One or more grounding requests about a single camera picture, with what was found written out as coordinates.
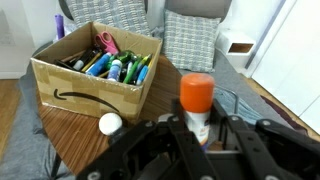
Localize gray checked pillow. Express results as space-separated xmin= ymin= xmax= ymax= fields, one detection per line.
xmin=64 ymin=0 xmax=152 ymax=37
xmin=162 ymin=9 xmax=222 ymax=74

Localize small blue marker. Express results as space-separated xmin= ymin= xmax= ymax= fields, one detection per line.
xmin=135 ymin=64 xmax=149 ymax=86

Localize blue gray cloth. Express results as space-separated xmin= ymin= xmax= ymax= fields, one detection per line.
xmin=214 ymin=87 xmax=264 ymax=125

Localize pink scissors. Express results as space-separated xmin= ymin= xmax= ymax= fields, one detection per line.
xmin=94 ymin=31 xmax=120 ymax=56

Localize green marker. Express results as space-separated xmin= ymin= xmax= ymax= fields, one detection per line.
xmin=123 ymin=54 xmax=144 ymax=84

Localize white box with opening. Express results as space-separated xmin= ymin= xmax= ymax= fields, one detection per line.
xmin=214 ymin=28 xmax=257 ymax=73

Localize white ball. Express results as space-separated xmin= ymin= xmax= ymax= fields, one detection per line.
xmin=98 ymin=112 xmax=123 ymax=137

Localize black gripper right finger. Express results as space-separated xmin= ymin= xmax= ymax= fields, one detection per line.
xmin=211 ymin=99 xmax=320 ymax=180

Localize orange capped glue stick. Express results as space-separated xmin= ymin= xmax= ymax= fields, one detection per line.
xmin=179 ymin=73 xmax=216 ymax=151

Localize round wooden side table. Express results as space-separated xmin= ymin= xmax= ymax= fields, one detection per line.
xmin=36 ymin=54 xmax=234 ymax=179

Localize blue white glue tube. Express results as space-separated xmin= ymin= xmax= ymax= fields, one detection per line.
xmin=107 ymin=59 xmax=123 ymax=82

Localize silver black Sharpie marker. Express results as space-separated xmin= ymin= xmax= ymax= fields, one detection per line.
xmin=72 ymin=48 xmax=101 ymax=72

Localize purple bottle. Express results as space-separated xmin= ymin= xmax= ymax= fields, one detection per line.
xmin=54 ymin=13 xmax=65 ymax=41

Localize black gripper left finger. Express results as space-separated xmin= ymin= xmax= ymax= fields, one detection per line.
xmin=76 ymin=98 xmax=216 ymax=180

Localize dark maroon cloth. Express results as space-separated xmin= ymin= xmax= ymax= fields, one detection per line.
xmin=259 ymin=94 xmax=309 ymax=134

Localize cardboard box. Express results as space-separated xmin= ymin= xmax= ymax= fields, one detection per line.
xmin=30 ymin=21 xmax=163 ymax=121

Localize yellow pencil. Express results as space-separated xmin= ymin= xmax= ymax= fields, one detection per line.
xmin=81 ymin=51 xmax=103 ymax=73

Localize gray cushion backrest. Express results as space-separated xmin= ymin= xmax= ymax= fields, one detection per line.
xmin=164 ymin=0 xmax=233 ymax=23

